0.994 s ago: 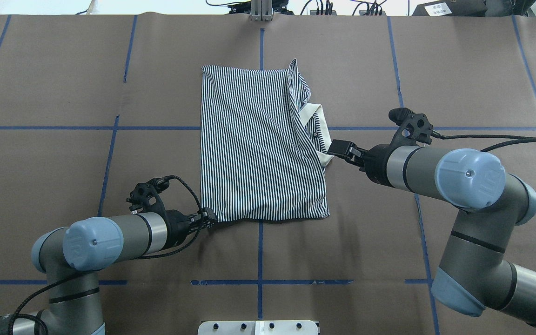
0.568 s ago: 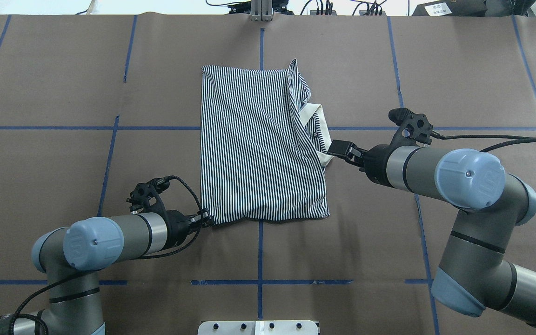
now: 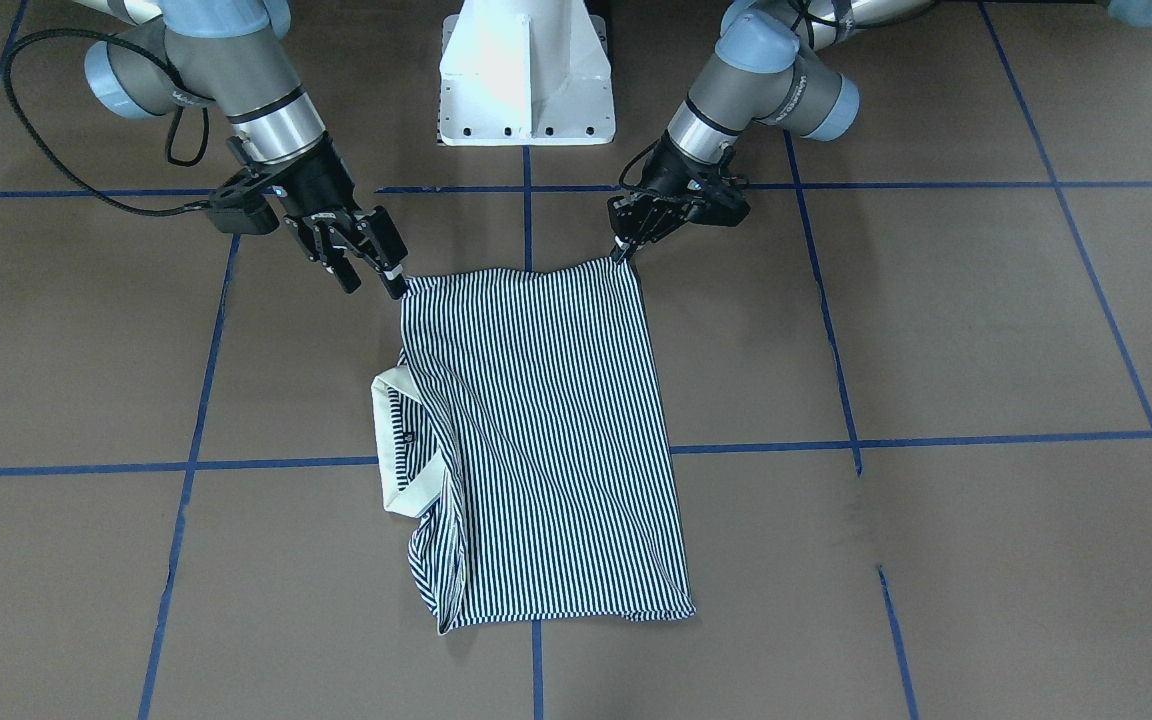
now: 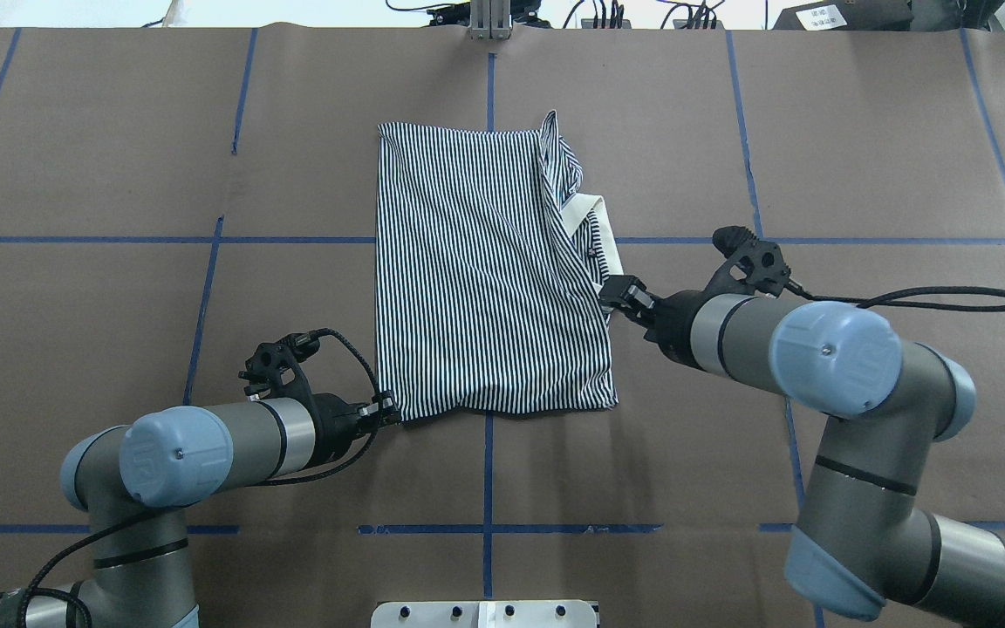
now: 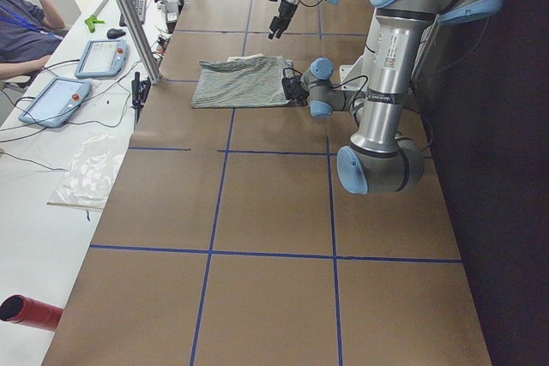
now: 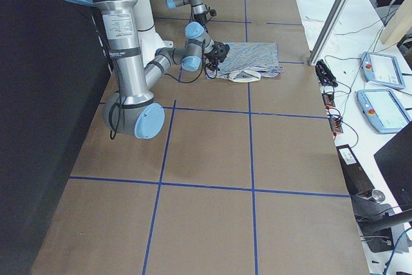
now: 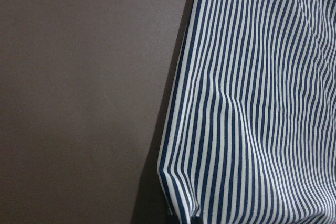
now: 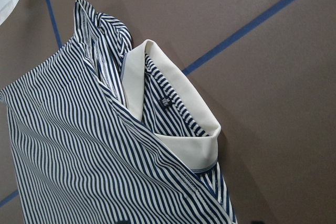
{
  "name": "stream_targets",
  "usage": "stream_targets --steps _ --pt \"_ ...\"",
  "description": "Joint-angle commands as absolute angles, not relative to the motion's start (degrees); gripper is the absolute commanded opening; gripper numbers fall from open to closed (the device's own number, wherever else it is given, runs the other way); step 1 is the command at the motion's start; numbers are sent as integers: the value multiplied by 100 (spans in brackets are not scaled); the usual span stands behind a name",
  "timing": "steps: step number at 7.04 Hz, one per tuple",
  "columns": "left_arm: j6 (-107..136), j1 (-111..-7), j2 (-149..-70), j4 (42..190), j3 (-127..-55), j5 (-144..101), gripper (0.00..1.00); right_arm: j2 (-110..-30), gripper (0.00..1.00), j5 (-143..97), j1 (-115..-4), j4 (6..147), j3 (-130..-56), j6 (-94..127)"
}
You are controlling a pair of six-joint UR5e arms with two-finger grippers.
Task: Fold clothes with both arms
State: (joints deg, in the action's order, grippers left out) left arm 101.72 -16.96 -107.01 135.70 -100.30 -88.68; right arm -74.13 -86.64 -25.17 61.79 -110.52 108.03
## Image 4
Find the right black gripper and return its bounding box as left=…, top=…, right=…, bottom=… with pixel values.
left=598, top=275, right=704, bottom=360

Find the aluminium frame post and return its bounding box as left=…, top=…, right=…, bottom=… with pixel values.
left=468, top=0, right=513, bottom=41

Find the grey orange usb hub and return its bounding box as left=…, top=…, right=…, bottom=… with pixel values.
left=659, top=1, right=726, bottom=31
left=570, top=1, right=631, bottom=31

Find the black power adapter box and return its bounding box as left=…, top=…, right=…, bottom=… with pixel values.
left=770, top=1, right=914, bottom=31

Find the navy white striped polo shirt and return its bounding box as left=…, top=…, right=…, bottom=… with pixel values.
left=375, top=112, right=622, bottom=421

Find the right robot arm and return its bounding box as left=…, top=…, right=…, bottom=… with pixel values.
left=599, top=276, right=1005, bottom=627

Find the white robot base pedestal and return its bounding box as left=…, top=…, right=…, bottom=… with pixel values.
left=370, top=599, right=601, bottom=627

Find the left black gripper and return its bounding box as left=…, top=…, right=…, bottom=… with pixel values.
left=311, top=391, right=402, bottom=468

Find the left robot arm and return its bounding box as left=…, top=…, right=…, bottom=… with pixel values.
left=0, top=392, right=400, bottom=627

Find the brown paper table cover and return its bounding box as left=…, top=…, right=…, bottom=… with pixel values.
left=0, top=24, right=1005, bottom=627

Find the left grey orange usb hub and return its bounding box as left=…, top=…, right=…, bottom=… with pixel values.
left=570, top=1, right=631, bottom=31

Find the right grey orange usb hub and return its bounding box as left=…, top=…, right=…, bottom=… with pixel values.
left=659, top=1, right=726, bottom=31

